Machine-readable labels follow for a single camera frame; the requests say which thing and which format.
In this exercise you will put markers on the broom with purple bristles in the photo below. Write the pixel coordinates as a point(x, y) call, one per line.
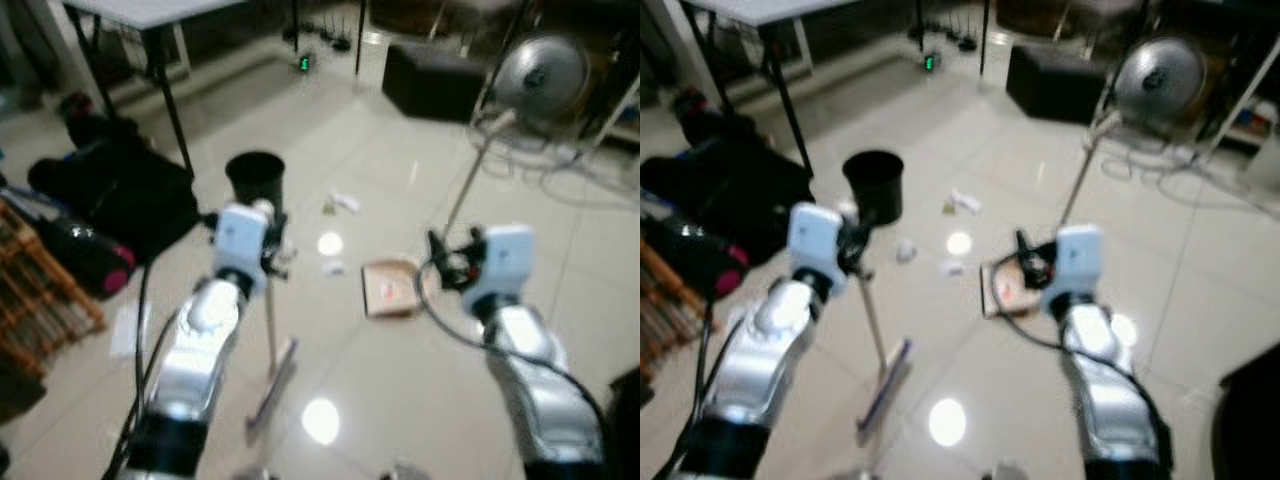
point(878, 330)
point(272, 330)

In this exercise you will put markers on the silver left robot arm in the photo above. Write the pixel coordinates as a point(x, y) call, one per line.
point(770, 360)
point(195, 360)

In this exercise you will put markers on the silver floor fan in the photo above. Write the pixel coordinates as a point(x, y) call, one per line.
point(1160, 78)
point(540, 75)

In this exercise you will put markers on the black waste bin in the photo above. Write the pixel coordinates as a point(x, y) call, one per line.
point(875, 185)
point(255, 185)

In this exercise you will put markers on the crumpled white paper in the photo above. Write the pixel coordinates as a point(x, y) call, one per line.
point(345, 202)
point(906, 250)
point(967, 201)

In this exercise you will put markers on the black bag magenta trim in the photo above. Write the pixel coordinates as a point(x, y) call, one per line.
point(85, 260)
point(700, 265)

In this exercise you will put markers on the black ottoman box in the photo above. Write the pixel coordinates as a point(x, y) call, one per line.
point(430, 85)
point(1055, 85)

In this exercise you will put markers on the grey device green light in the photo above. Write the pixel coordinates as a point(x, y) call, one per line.
point(303, 63)
point(930, 62)

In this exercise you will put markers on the black pink box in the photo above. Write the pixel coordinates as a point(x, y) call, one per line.
point(700, 110)
point(85, 112)

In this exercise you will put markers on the wooden rack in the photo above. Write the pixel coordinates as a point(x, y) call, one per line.
point(665, 330)
point(40, 320)

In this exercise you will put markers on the grey table black legs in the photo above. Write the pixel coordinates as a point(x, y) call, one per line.
point(770, 8)
point(150, 8)

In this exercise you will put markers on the black chair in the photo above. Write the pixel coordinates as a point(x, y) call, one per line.
point(628, 430)
point(1250, 420)

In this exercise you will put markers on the white storage shelf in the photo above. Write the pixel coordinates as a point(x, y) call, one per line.
point(1245, 110)

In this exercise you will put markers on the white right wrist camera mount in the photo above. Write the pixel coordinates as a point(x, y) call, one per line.
point(500, 265)
point(1075, 260)

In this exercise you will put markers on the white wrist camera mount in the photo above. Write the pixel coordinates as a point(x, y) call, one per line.
point(500, 265)
point(812, 245)
point(240, 240)
point(1075, 260)

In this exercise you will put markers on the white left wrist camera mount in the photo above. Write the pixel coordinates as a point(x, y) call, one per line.
point(240, 240)
point(812, 245)

